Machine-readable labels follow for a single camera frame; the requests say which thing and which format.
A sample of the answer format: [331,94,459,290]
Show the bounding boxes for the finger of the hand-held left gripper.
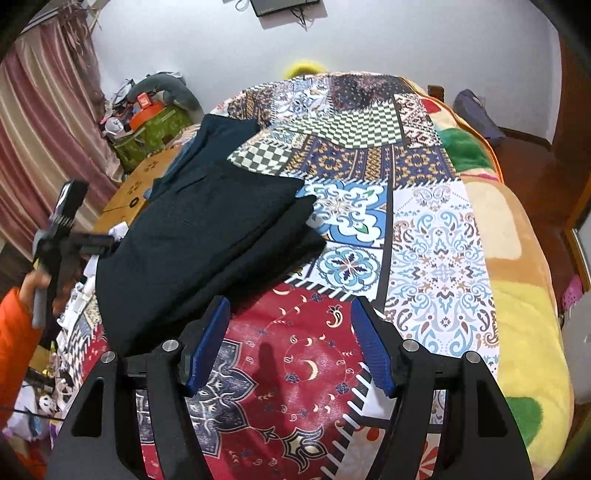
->
[74,233,121,256]

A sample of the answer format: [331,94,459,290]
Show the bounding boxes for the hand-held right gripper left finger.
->
[46,295,232,480]

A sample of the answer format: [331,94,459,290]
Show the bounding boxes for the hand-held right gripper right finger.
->
[350,296,535,480]

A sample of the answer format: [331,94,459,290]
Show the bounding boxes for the black pants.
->
[95,161,327,357]

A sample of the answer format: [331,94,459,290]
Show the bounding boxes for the person's left forearm orange sleeve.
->
[0,286,45,428]

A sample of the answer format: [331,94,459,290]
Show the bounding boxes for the person's left hand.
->
[19,270,66,319]

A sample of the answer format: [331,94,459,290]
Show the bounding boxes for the patchwork printed blanket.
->
[55,71,500,480]

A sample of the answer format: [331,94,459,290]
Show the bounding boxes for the green leaf-print storage bin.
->
[113,106,193,174]

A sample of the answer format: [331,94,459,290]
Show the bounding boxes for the pile of assorted clutter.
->
[98,78,139,139]

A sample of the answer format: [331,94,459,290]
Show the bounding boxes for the striped pink curtain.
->
[0,21,123,260]

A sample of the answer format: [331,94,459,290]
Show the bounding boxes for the orange box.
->
[129,102,165,131]

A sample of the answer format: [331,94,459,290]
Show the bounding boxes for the dark teal folded garment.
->
[178,113,262,183]

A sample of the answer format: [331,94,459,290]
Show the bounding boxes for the yellow green fleece blanket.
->
[406,78,576,480]

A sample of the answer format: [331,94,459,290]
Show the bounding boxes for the grey neck pillow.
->
[131,74,205,121]

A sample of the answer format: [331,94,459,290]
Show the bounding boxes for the pink slipper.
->
[561,275,585,308]

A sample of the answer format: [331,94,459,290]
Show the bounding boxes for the grey purple bag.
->
[452,89,507,147]

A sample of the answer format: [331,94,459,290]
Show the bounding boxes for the small black wall monitor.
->
[249,0,321,18]

